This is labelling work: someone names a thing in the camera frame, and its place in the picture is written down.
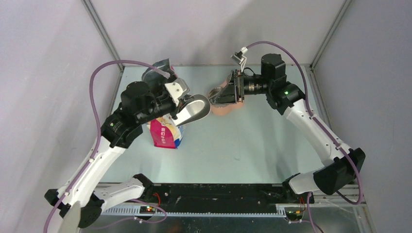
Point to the metal food scoop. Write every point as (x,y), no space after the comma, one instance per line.
(191,109)

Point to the pet food bag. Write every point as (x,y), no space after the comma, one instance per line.
(163,131)

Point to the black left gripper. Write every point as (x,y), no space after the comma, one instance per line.
(176,109)

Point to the left circuit board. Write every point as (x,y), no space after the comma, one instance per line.
(146,209)

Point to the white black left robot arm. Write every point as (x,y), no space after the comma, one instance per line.
(79,202)

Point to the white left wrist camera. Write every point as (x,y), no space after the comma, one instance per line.
(177,90)

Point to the circuit board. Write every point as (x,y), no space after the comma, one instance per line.
(294,216)
(146,209)

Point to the right circuit board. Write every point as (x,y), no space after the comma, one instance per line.
(294,216)

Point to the pink double bowl stand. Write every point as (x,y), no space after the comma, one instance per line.
(220,110)

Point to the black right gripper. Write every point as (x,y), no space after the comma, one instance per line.
(232,95)

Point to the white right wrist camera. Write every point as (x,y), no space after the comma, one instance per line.
(240,58)

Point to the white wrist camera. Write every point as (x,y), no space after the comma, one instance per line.
(240,58)
(177,90)

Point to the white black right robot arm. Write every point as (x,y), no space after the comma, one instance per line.
(340,162)

